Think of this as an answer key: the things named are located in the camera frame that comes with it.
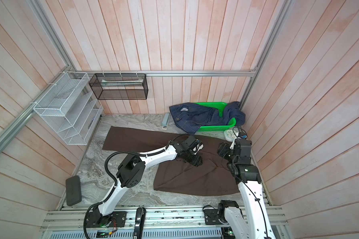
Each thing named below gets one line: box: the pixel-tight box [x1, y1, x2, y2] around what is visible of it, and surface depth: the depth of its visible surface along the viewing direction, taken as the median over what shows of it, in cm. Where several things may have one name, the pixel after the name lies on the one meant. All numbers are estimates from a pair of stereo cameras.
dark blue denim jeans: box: [169, 101, 246, 134], surface depth 113 cm
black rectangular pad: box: [65, 175, 82, 207], surface depth 82 cm
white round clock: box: [223, 129, 238, 142], surface depth 106 cm
